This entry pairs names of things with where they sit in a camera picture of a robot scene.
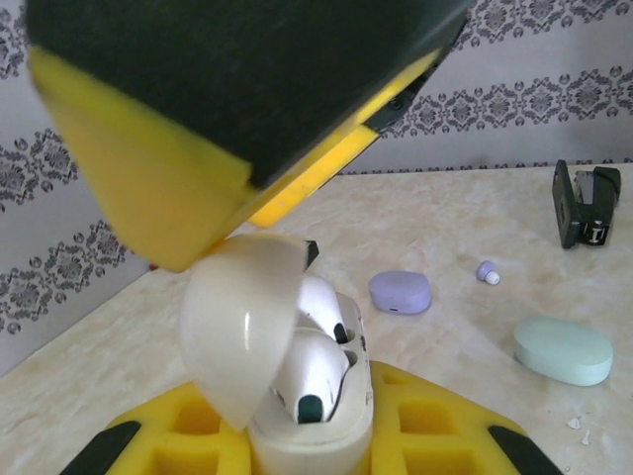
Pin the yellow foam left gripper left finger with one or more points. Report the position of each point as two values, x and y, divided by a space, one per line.
163 435

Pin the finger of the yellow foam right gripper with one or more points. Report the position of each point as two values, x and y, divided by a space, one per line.
222 89

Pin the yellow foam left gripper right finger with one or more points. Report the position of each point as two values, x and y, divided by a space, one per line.
445 435

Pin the mint green earbud case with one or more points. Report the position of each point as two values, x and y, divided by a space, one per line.
564 351

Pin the white earbud charging case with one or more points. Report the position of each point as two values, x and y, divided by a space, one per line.
237 307

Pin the purple earbud charging case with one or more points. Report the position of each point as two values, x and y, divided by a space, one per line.
398 292

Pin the small purple earbud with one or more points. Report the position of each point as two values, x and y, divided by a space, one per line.
487 272

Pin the white debris chip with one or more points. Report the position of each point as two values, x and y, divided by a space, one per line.
586 437
573 423

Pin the black stapler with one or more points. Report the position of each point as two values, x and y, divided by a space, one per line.
569 213

